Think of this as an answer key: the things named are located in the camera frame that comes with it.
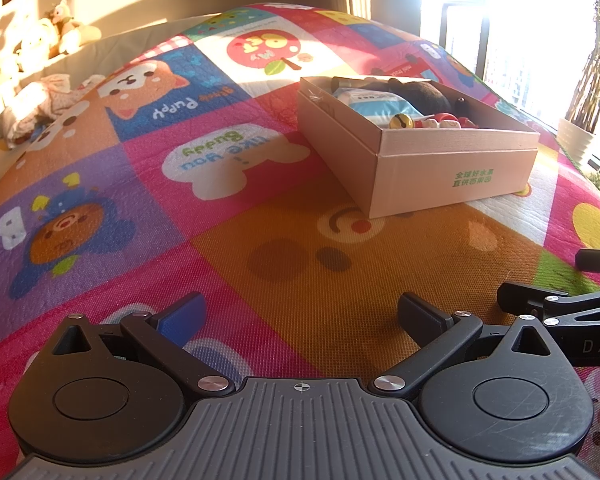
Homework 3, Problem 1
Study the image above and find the pink cardboard box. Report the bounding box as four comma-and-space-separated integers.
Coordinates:
298, 77, 540, 219

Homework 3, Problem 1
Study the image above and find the bear figurine keychain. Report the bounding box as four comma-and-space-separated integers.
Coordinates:
388, 113, 439, 129

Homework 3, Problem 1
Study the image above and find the white plush toy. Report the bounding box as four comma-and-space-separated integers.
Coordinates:
0, 18, 59, 78

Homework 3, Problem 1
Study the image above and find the colourful cartoon play mat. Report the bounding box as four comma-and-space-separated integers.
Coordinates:
0, 3, 600, 478

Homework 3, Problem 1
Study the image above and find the blue white wet wipes pack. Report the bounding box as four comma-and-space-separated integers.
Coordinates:
332, 88, 424, 128

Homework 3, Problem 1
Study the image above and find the white potted plant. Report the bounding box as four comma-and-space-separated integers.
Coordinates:
557, 0, 600, 166

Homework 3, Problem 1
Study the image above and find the black plush bear toy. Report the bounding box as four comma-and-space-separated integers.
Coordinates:
388, 78, 469, 117

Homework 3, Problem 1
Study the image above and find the yellow teddy bear plush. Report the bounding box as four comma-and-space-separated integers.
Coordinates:
50, 0, 102, 54

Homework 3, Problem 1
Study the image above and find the crumpled clothes pile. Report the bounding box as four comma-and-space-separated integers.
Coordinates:
3, 74, 106, 150

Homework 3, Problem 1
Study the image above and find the grey sofa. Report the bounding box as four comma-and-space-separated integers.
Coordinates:
0, 12, 221, 196

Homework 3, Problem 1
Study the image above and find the red round toy figure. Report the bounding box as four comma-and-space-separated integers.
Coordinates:
434, 113, 478, 129

